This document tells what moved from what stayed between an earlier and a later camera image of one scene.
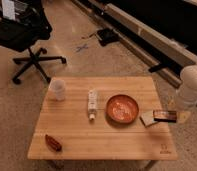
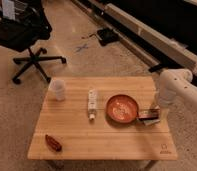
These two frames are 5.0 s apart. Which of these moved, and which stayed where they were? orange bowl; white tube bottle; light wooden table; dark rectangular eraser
Moved: dark rectangular eraser
Stayed: orange bowl; light wooden table; white tube bottle
